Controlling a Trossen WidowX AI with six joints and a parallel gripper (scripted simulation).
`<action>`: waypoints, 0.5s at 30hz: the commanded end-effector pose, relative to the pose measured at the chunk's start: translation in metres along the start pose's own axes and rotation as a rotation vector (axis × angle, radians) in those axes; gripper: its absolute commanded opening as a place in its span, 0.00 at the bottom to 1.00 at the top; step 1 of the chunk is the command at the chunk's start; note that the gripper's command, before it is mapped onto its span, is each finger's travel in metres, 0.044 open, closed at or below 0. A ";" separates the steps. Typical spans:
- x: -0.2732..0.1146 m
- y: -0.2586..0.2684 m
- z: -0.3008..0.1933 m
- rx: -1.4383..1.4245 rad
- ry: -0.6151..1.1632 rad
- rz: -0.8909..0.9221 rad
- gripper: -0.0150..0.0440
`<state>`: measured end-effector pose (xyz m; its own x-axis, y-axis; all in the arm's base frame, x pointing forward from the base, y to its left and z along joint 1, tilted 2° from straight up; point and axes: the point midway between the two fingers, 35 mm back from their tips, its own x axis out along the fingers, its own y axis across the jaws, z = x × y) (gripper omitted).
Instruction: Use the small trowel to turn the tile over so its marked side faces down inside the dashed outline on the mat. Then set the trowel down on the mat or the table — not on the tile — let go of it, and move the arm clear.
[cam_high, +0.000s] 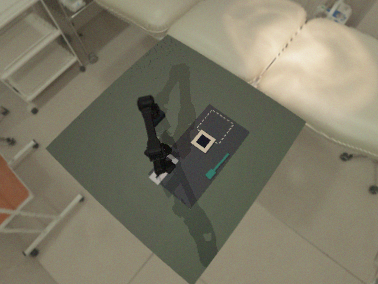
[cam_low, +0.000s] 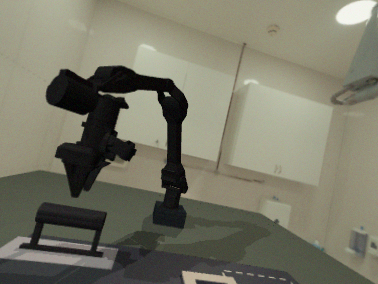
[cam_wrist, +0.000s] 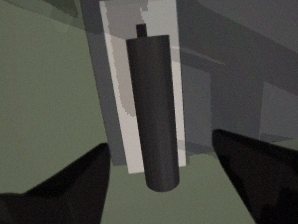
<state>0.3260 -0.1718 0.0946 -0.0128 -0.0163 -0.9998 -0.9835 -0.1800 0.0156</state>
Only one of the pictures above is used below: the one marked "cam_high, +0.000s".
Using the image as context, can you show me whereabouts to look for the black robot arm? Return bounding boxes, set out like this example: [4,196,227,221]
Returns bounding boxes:
[137,95,172,174]

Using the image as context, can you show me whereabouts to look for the beige square tile with dark centre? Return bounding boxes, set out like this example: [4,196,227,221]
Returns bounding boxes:
[191,130,216,153]

